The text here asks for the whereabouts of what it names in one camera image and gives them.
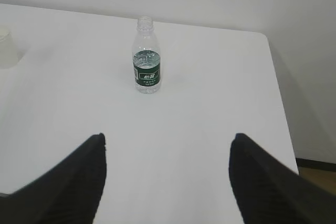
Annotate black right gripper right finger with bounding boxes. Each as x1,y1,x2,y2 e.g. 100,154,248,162
228,133,335,223

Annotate clear water bottle green label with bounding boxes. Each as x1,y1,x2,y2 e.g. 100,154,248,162
132,16,161,94

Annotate white paper cup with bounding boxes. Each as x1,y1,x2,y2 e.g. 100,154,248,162
0,25,19,69

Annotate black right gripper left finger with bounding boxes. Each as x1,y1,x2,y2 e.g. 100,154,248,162
1,133,107,223

